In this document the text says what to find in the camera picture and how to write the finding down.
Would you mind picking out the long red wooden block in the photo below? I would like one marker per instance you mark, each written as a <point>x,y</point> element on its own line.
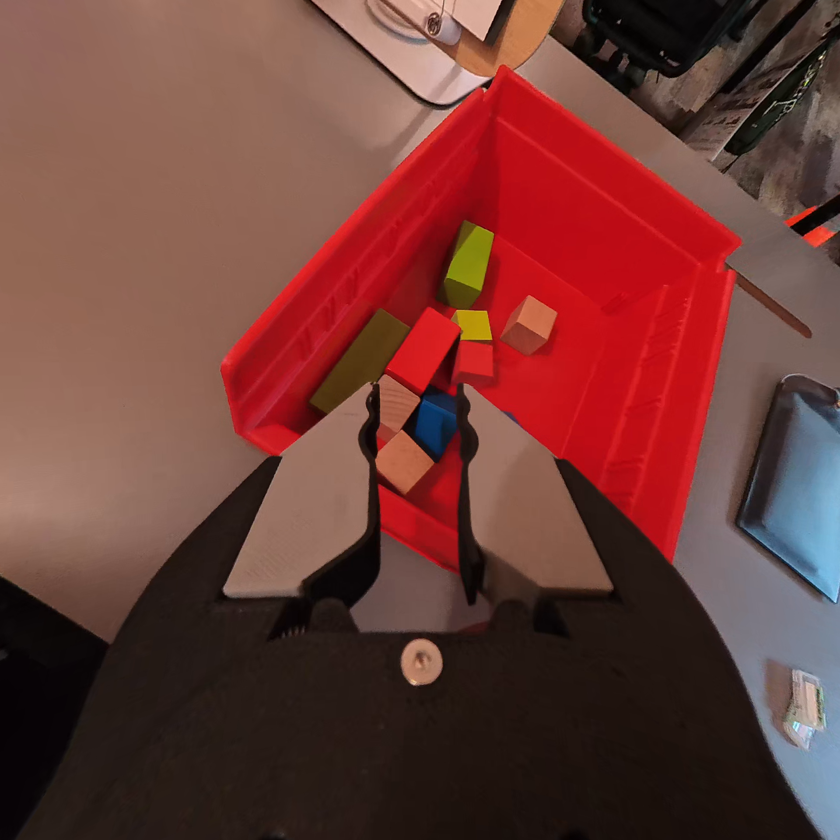
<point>423,348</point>

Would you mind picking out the small red wooden block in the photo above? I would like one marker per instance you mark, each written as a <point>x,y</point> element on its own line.
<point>472,362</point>

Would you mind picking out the black plastic tray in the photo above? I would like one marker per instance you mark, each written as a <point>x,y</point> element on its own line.
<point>797,485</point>

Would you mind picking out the red plastic bin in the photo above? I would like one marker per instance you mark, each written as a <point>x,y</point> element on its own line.
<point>577,216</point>

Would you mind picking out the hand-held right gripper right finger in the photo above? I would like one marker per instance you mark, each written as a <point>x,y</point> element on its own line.
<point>525,518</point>

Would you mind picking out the small crumpled wrapper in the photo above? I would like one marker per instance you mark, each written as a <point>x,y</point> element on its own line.
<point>806,709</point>

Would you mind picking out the lime green wooden block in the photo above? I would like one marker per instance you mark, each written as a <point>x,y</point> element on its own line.
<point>467,262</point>

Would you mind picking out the natural wooden block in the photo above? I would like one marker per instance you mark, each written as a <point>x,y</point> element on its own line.
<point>397,407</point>

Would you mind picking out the olive green wooden block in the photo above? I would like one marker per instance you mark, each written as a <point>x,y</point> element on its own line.
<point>361,361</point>

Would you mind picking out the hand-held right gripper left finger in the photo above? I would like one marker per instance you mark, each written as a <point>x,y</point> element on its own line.
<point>308,518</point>

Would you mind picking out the natural wooden cube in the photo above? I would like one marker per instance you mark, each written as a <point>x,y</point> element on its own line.
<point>528,325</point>
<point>403,463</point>

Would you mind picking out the wooden instruction board stand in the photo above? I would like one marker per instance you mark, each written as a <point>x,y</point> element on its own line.
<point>407,65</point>

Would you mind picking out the yellow green wooden block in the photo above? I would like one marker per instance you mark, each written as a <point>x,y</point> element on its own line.
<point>474,326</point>

